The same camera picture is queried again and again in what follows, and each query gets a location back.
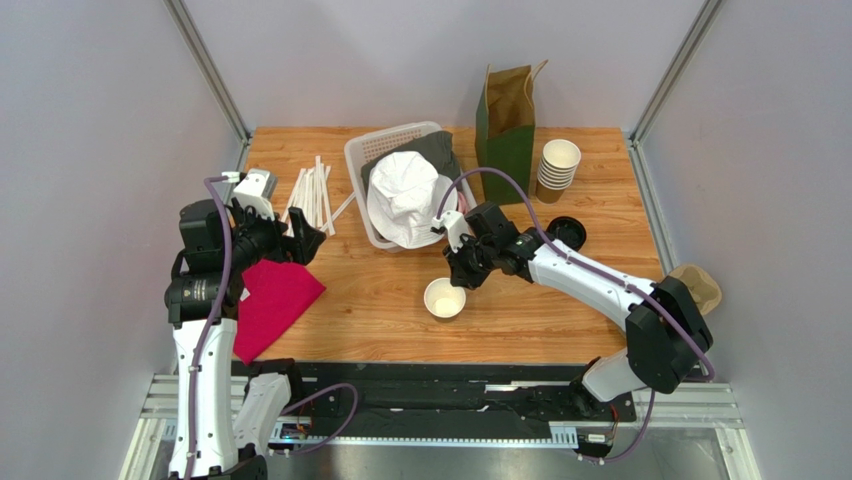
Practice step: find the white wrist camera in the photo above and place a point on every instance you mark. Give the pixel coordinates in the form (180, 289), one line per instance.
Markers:
(253, 191)
(453, 226)

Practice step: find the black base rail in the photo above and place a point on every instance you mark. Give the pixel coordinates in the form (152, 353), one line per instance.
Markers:
(434, 404)

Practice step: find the beige cup carrier tray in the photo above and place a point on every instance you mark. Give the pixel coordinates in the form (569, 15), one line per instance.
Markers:
(704, 290)

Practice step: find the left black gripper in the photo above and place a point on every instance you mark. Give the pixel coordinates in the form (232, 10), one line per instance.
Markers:
(281, 242)

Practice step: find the white plastic basket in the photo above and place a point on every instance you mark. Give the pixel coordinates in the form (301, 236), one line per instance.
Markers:
(360, 150)

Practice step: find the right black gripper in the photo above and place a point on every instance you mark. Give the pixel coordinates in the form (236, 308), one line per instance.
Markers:
(467, 259)

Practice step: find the brown paper coffee cup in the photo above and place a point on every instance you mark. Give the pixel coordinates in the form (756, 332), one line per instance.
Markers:
(444, 300)

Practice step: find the white bucket hat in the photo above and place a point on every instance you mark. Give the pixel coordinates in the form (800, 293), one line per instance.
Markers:
(404, 194)

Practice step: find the stack of black lids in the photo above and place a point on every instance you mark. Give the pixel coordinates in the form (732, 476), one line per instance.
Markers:
(570, 231)

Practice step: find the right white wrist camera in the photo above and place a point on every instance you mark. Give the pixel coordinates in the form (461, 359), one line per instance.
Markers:
(453, 226)

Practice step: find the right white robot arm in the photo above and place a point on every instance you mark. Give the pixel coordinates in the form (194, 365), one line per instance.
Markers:
(666, 334)

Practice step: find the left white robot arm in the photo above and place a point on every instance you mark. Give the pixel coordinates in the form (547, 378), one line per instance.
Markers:
(213, 441)

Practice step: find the olive green cloth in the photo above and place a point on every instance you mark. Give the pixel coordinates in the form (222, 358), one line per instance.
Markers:
(435, 147)

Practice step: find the stack of paper cups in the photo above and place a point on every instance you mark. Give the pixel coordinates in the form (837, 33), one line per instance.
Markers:
(557, 167)

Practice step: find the bundle of white straws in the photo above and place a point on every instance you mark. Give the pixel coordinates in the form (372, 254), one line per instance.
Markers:
(311, 194)

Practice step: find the green paper bag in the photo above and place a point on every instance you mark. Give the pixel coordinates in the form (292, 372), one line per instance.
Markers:
(506, 122)

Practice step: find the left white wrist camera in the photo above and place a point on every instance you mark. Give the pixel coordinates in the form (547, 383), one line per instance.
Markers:
(253, 191)

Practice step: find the red cloth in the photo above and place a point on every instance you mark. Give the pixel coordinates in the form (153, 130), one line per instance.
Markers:
(275, 296)

